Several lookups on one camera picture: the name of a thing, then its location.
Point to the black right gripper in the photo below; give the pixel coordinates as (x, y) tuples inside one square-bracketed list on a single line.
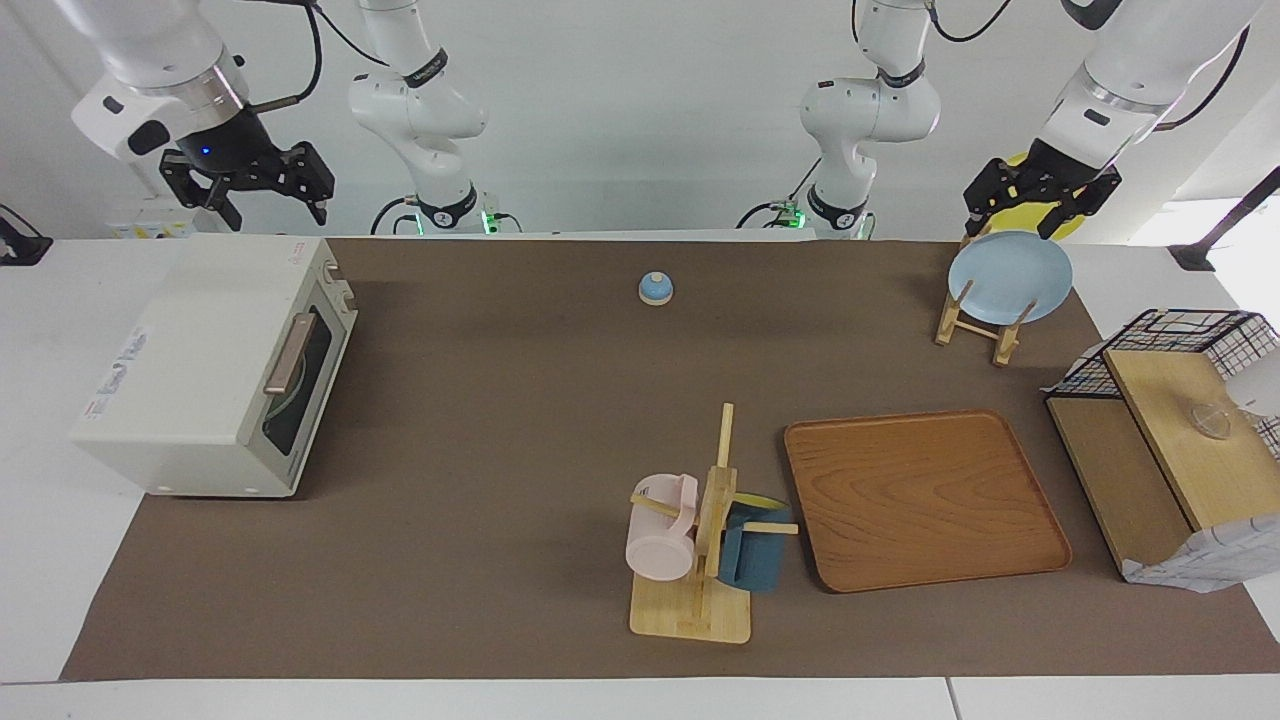
[(235, 150)]

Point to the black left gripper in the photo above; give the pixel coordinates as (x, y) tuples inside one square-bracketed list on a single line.
[(1060, 170)]

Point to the pale green plate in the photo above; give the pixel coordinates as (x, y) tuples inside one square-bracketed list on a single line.
[(280, 428)]

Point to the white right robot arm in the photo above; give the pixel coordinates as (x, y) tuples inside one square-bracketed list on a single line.
[(420, 110)]

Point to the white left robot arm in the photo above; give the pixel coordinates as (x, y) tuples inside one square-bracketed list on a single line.
[(880, 110)]

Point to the white toaster oven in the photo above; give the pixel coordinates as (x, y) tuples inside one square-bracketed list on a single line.
[(190, 340)]

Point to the yellow plate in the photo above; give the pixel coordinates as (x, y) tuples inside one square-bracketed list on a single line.
[(1066, 223)]

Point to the light blue plate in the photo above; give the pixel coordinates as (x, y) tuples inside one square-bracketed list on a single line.
[(1010, 278)]

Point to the wooden plate rack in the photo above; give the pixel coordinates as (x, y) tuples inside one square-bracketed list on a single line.
[(1005, 345)]

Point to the white power box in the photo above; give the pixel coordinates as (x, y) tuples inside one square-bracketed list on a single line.
[(140, 225)]

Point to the wooden shelf unit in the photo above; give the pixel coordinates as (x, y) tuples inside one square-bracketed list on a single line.
[(1170, 440)]

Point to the clear glass cup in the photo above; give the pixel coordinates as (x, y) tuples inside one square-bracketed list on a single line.
[(1212, 420)]

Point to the brown wooden tray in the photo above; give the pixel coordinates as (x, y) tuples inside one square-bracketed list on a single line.
[(920, 500)]

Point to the white rounded plastic object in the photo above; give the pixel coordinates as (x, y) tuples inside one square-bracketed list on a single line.
[(1260, 385)]

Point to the large brown table mat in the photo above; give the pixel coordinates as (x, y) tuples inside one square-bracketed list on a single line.
[(500, 450)]

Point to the small blue call bell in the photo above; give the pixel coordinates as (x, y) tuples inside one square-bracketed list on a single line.
[(655, 288)]

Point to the white checked cloth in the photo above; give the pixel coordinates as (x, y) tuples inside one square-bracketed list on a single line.
[(1210, 565)]

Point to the dark blue mug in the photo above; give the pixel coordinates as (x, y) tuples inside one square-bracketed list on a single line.
[(755, 555)]

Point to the pink mug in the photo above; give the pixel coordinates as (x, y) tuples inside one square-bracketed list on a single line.
[(658, 540)]

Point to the wooden mug tree stand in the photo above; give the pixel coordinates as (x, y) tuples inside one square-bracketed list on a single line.
[(690, 610)]

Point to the black camera stand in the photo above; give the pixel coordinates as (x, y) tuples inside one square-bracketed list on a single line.
[(1225, 225)]

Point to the black clamp mount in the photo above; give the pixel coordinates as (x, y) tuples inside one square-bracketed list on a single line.
[(20, 245)]

